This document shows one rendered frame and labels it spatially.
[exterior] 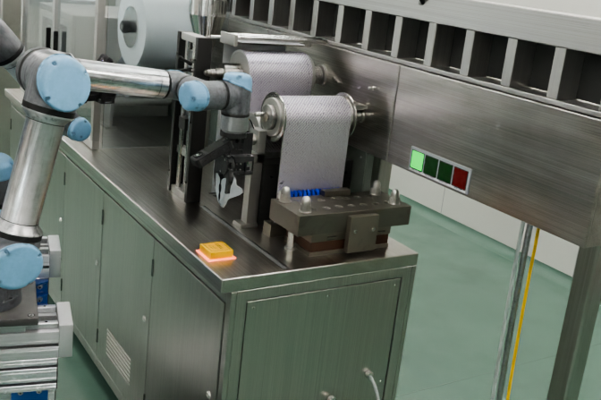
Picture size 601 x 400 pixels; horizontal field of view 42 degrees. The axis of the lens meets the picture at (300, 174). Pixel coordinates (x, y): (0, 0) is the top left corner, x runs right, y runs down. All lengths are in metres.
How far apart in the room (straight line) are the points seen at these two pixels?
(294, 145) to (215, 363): 0.66
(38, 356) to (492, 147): 1.27
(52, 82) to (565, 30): 1.16
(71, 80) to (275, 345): 0.93
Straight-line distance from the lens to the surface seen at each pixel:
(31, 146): 1.82
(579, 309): 2.18
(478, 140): 2.13
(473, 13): 2.17
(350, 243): 2.28
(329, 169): 2.42
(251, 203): 2.41
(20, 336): 2.08
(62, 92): 1.78
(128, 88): 2.03
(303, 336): 2.27
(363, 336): 2.40
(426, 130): 2.28
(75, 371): 3.42
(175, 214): 2.49
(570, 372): 2.24
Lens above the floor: 1.72
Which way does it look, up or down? 15 degrees down
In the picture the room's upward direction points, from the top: 7 degrees clockwise
